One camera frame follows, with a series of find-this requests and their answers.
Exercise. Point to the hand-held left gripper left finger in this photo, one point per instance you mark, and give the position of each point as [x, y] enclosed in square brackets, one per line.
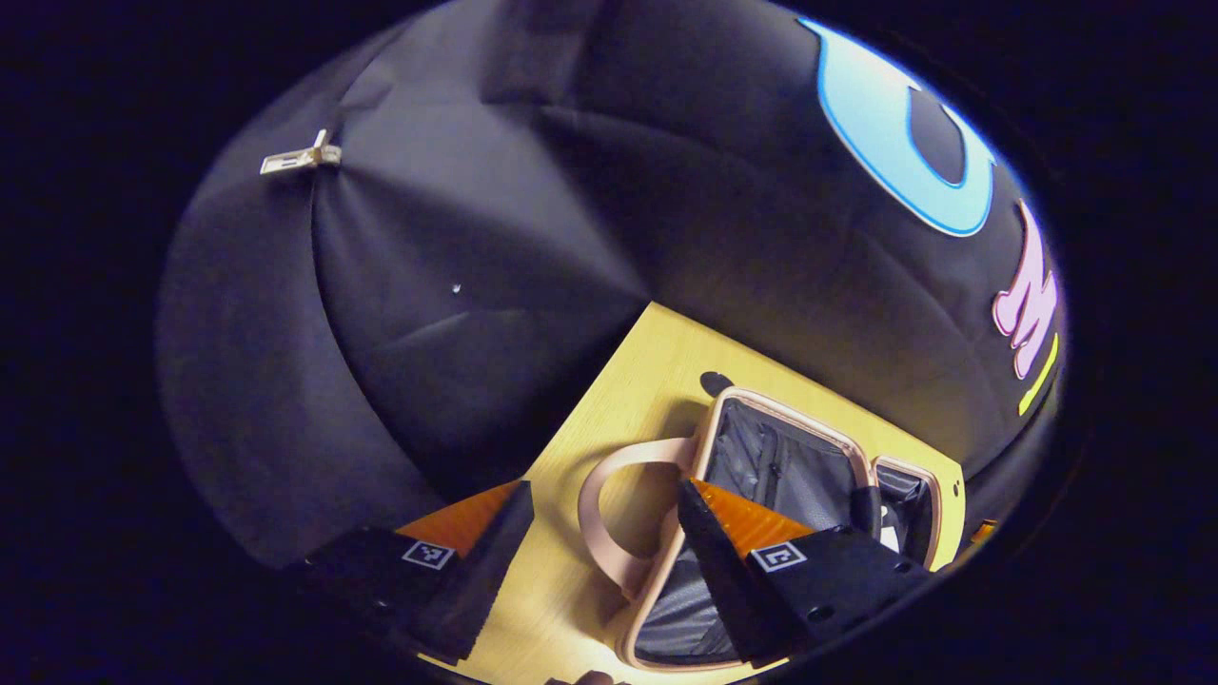
[481, 580]

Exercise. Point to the black backdrop cloth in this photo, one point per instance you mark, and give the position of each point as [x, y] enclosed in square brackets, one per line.
[476, 285]

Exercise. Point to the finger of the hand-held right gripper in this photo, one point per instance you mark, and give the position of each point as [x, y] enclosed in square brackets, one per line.
[985, 532]

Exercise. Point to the white clip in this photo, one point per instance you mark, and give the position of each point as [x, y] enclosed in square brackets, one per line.
[300, 157]

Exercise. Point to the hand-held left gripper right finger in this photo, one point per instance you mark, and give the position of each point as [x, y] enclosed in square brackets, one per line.
[718, 571]

